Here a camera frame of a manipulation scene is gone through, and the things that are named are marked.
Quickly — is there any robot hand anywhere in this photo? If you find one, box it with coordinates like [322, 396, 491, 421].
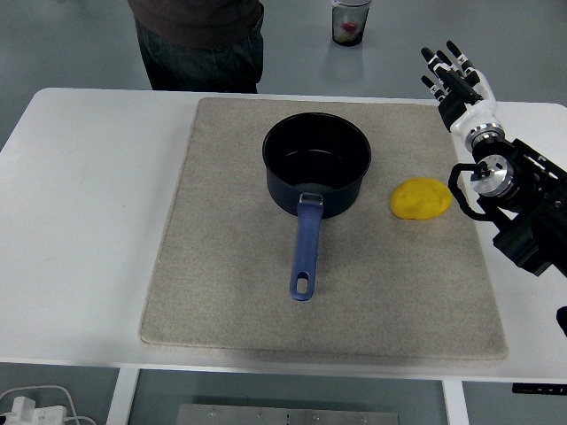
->
[419, 40, 500, 136]

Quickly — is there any black cup with clear lid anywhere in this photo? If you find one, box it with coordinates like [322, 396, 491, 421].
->
[330, 0, 372, 47]

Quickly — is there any black table control panel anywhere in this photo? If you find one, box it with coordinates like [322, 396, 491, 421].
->
[512, 382, 567, 395]

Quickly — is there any beige fabric mat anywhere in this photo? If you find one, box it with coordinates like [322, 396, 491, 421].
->
[138, 97, 509, 360]

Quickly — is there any white table leg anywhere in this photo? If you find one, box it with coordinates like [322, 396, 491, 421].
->
[105, 366, 141, 425]
[441, 379, 471, 425]

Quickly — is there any grey metal plate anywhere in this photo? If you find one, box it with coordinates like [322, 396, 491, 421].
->
[176, 403, 402, 425]

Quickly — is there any white power adapter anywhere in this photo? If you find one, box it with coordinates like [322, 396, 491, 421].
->
[0, 396, 67, 425]

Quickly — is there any blue pot with handle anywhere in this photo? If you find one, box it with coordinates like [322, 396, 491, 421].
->
[261, 112, 372, 303]

